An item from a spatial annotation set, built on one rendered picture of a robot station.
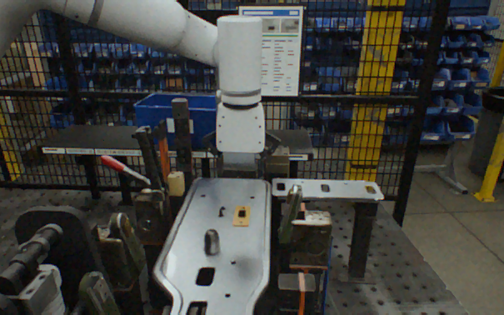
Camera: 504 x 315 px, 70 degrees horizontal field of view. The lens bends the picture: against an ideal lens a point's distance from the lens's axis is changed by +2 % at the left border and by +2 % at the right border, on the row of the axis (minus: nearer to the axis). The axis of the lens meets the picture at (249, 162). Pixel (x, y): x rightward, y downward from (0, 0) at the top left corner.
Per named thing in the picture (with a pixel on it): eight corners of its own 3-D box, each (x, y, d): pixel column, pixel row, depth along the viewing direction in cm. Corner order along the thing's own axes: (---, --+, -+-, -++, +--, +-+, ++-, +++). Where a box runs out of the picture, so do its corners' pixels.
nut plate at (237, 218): (248, 227, 81) (248, 222, 81) (232, 226, 82) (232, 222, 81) (251, 207, 89) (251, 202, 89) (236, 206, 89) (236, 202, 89)
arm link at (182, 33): (83, 20, 66) (227, 74, 82) (89, 27, 53) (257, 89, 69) (96, -31, 64) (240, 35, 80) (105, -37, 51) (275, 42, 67)
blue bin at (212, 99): (227, 149, 115) (226, 110, 110) (137, 143, 120) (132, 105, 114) (237, 132, 130) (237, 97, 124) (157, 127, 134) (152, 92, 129)
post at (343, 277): (376, 284, 107) (392, 200, 94) (338, 282, 107) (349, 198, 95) (371, 269, 112) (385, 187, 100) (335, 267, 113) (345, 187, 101)
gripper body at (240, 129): (212, 102, 70) (215, 154, 75) (265, 102, 70) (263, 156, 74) (218, 92, 77) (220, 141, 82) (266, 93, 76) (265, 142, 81)
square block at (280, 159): (285, 255, 118) (290, 155, 103) (261, 254, 119) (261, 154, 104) (284, 240, 126) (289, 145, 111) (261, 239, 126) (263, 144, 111)
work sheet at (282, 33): (300, 98, 127) (306, 2, 115) (237, 97, 129) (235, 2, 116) (300, 97, 129) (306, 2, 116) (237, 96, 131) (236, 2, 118)
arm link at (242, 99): (214, 92, 69) (215, 107, 70) (260, 92, 68) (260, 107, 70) (220, 82, 76) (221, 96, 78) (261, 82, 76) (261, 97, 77)
